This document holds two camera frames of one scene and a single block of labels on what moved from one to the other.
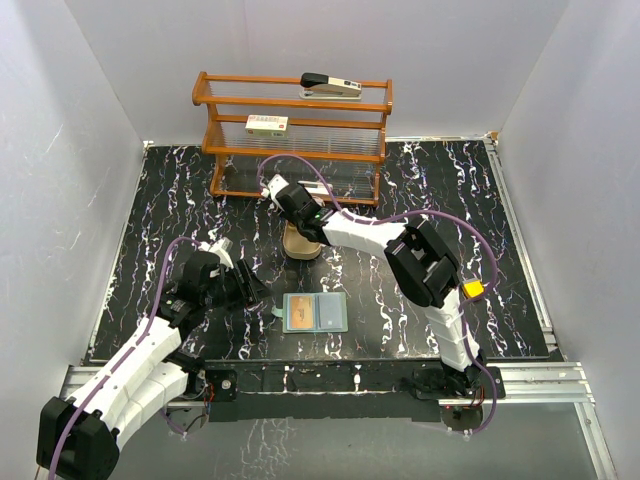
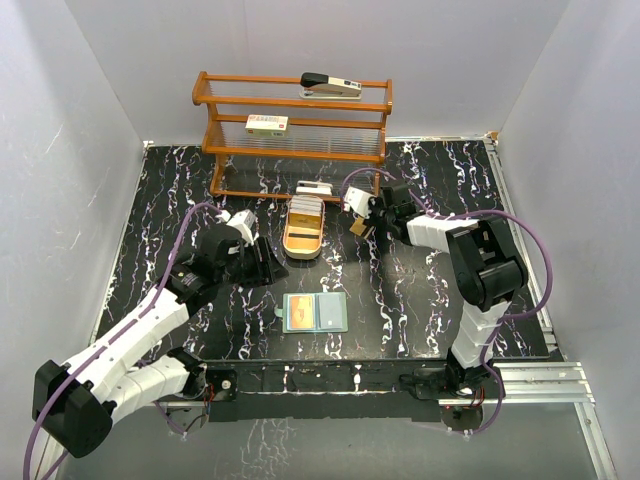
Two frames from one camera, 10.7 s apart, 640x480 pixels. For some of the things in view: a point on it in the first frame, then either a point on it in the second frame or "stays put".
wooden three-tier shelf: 295,135 stays put
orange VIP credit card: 301,312 stays put
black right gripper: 287,216 -> 373,205
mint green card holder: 313,312 stays put
